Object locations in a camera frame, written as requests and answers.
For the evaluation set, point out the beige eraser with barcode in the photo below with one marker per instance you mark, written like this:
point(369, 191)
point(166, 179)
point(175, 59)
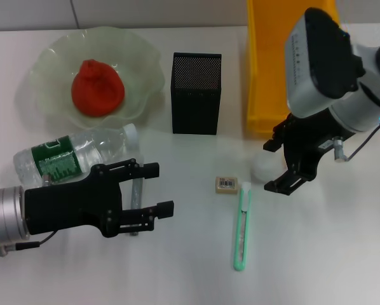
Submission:
point(226, 185)

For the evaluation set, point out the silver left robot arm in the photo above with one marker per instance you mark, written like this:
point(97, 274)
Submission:
point(4, 216)

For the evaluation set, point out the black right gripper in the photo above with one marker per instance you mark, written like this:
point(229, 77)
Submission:
point(304, 143)

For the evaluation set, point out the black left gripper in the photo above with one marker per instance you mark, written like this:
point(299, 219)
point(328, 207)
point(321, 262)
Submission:
point(66, 206)

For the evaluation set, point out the red-orange soft orange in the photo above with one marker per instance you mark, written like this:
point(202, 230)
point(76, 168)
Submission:
point(98, 92)

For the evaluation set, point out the yellow plastic bin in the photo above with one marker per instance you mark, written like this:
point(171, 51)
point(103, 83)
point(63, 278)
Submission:
point(263, 79)

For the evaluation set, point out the pale green glass fruit plate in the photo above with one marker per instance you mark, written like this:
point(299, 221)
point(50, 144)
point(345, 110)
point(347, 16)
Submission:
point(136, 63)

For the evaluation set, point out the mint green utility knife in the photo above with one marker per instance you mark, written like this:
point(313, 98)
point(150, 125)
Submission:
point(240, 265)

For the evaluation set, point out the grey metallic pen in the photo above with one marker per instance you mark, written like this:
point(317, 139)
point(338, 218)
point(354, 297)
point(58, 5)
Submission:
point(136, 193)

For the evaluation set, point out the black mesh pen holder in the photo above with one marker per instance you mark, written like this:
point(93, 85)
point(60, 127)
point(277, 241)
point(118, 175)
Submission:
point(194, 105)

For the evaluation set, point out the white paper ball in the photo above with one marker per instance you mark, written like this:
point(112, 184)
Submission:
point(262, 166)

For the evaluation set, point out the clear bottle with green label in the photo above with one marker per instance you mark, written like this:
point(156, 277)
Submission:
point(66, 152)

